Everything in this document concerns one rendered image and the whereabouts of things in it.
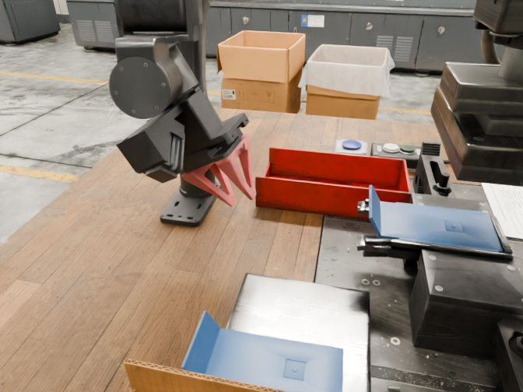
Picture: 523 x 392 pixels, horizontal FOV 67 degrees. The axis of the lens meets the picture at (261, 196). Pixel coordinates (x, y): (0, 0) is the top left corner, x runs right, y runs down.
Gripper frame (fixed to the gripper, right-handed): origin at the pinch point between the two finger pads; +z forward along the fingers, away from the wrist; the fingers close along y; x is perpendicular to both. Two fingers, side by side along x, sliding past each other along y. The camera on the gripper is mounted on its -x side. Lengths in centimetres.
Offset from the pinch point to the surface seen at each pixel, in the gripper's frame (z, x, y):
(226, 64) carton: -2, 208, -104
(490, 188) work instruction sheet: 29, 32, 26
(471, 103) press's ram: -2.2, -1.3, 28.2
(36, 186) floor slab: 1, 113, -213
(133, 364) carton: 1.9, -23.8, -2.6
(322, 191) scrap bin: 10.2, 14.3, 4.0
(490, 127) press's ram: 0.3, -2.2, 29.0
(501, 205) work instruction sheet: 29.0, 26.6, 27.2
